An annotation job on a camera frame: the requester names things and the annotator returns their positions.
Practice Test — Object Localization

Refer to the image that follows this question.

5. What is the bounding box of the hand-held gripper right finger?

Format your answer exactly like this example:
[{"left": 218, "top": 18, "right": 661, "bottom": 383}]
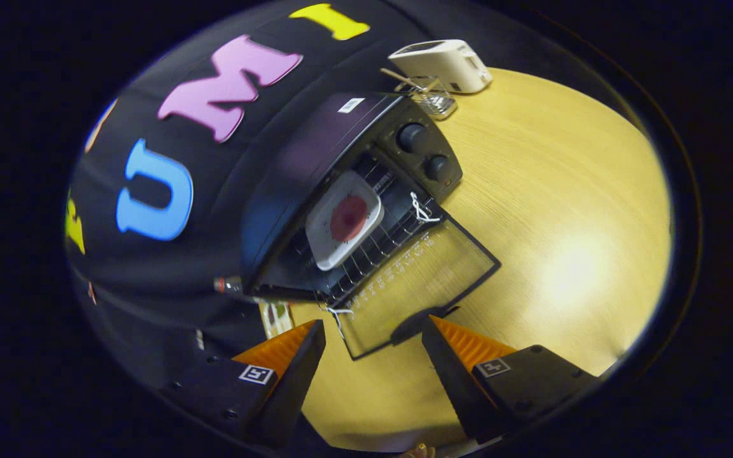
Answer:
[{"left": 421, "top": 315, "right": 599, "bottom": 445}]

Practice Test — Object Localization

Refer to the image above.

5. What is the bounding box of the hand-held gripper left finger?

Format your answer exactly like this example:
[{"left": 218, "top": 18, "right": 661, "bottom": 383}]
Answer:
[{"left": 162, "top": 319, "right": 327, "bottom": 446}]

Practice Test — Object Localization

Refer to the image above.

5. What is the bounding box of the white square plate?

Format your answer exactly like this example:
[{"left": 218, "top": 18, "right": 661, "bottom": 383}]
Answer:
[{"left": 305, "top": 170, "right": 385, "bottom": 272}]

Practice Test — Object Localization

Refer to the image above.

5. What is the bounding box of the red round meat slice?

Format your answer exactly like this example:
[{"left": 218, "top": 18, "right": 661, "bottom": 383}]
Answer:
[{"left": 330, "top": 195, "right": 369, "bottom": 242}]

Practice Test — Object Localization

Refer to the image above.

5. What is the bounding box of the black toaster oven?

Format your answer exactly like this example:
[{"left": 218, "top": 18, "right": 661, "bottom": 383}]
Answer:
[{"left": 239, "top": 92, "right": 502, "bottom": 361}]

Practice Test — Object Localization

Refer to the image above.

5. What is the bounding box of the white toaster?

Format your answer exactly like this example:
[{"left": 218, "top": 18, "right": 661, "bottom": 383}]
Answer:
[{"left": 387, "top": 39, "right": 493, "bottom": 95}]

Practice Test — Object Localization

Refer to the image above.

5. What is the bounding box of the white printed packet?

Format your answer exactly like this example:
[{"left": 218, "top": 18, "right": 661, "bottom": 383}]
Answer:
[{"left": 258, "top": 300, "right": 296, "bottom": 339}]

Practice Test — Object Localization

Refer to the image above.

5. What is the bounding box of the clear bottle with red cap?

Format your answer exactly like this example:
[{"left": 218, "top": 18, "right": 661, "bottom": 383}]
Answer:
[{"left": 214, "top": 275, "right": 259, "bottom": 296}]

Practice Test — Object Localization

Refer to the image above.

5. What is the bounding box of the black backdrop cloth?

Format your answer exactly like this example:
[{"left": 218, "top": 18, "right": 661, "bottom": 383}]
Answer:
[{"left": 64, "top": 0, "right": 653, "bottom": 414}]

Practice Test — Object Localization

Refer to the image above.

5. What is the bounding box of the clear glass utensil holder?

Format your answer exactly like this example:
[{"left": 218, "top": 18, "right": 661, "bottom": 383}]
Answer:
[{"left": 412, "top": 75, "right": 458, "bottom": 120}]

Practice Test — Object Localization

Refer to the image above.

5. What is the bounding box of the wooden stick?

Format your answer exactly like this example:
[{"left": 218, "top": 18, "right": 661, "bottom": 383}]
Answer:
[{"left": 379, "top": 67, "right": 428, "bottom": 90}]

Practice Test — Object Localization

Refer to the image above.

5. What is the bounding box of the white string tie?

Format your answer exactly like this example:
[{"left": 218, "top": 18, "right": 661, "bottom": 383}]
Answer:
[
  {"left": 325, "top": 305, "right": 356, "bottom": 341},
  {"left": 410, "top": 191, "right": 442, "bottom": 223}
]

